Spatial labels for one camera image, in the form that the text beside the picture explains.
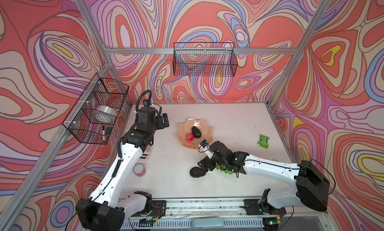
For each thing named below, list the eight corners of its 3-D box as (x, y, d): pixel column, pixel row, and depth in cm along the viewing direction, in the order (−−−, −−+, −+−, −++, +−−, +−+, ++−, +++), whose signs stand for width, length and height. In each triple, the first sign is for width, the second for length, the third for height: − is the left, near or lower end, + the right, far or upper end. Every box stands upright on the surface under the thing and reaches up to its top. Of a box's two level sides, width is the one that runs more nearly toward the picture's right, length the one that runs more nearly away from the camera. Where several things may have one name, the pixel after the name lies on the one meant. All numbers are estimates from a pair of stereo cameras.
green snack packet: (256, 145, 99) (258, 143, 97) (258, 135, 104) (259, 133, 102) (267, 148, 97) (268, 147, 95) (268, 139, 102) (269, 137, 100)
